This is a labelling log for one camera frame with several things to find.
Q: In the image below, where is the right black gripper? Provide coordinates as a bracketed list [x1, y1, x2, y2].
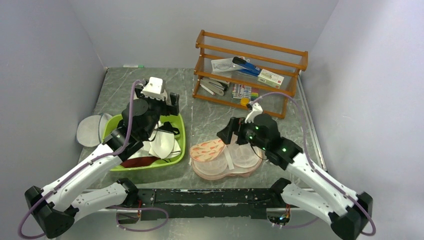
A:
[217, 116, 269, 151]

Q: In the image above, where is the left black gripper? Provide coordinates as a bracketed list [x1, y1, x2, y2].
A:
[134, 84, 179, 139]

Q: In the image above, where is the white black bra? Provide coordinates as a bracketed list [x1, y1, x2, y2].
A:
[150, 122, 180, 160]

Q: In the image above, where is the floral mesh laundry bag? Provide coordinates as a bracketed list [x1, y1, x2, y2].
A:
[189, 135, 265, 181]

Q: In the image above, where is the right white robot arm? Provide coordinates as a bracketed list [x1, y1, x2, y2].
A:
[216, 113, 373, 240]

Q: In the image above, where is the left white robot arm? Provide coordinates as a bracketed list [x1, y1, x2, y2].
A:
[24, 89, 180, 239]

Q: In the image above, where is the green plastic basin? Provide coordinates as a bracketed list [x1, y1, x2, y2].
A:
[109, 114, 186, 172]

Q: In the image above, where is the yellow grey tape dispenser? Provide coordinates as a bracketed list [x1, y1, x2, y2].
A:
[240, 98, 250, 107]

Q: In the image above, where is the white green marker pen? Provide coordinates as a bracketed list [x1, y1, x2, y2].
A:
[122, 64, 145, 69]

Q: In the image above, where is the white garment in basin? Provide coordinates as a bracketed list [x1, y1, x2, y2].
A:
[139, 132, 156, 157]

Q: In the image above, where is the coloured marker pack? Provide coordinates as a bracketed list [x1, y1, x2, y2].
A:
[232, 83, 259, 101]

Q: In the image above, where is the white staples box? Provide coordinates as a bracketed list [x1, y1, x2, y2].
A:
[257, 69, 285, 89]

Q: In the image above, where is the orange wooden shelf rack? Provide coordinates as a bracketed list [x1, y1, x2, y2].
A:
[192, 30, 309, 119]

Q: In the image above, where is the dark red garment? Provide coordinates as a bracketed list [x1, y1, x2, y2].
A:
[120, 156, 160, 168]

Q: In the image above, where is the grey black stapler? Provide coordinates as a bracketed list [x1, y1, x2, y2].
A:
[200, 78, 229, 96]

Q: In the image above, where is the blue stapler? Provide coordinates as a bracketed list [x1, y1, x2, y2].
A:
[232, 56, 262, 77]

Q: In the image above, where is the white plastic packet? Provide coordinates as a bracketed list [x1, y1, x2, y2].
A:
[211, 58, 244, 73]

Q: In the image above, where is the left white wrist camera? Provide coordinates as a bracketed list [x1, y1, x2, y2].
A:
[141, 77, 167, 101]

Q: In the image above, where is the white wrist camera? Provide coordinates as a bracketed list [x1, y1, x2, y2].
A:
[141, 77, 167, 101]
[244, 103, 263, 123]

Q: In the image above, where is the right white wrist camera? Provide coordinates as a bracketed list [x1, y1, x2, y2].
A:
[244, 103, 263, 123]

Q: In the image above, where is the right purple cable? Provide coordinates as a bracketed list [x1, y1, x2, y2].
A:
[250, 92, 377, 237]

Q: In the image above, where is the purple cable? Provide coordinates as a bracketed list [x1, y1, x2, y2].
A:
[18, 79, 170, 239]
[250, 92, 377, 237]

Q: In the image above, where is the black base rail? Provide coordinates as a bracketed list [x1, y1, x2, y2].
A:
[118, 188, 288, 221]

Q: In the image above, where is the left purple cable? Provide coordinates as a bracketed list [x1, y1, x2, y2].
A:
[18, 79, 170, 239]

